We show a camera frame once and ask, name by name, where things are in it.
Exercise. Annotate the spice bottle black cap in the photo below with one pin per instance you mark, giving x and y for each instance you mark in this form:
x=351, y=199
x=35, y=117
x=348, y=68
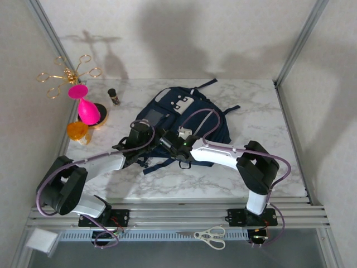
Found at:
x=113, y=97

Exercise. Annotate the gold glass rack marble base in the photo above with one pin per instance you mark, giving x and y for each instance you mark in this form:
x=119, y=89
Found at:
x=102, y=111

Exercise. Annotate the amber orange wine glass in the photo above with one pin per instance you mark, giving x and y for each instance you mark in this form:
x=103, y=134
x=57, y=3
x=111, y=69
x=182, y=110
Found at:
x=76, y=129

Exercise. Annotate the navy blue backpack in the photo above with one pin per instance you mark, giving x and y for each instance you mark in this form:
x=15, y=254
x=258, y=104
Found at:
x=200, y=123

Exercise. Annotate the aluminium front rail base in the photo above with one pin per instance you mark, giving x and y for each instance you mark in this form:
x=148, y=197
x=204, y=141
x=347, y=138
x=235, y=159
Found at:
x=181, y=216

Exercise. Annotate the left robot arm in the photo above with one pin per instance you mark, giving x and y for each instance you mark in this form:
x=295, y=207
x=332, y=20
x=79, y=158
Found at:
x=106, y=164

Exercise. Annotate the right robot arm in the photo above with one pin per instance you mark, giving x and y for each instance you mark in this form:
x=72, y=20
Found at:
x=217, y=157

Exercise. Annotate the pink wine glass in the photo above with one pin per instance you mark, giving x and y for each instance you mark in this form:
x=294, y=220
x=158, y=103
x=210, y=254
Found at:
x=87, y=111

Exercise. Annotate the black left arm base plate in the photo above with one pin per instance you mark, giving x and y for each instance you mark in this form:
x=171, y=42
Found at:
x=122, y=217

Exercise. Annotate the white paper pad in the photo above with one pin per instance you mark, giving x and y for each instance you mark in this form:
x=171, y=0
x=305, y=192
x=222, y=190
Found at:
x=40, y=240

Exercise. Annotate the small black circuit board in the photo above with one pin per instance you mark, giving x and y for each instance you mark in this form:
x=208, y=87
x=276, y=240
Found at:
x=258, y=236
x=104, y=236

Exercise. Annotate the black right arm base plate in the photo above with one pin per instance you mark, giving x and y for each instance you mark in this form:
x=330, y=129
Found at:
x=235, y=217

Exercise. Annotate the aluminium frame post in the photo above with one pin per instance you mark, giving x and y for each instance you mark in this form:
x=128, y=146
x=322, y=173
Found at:
x=306, y=28
x=47, y=25

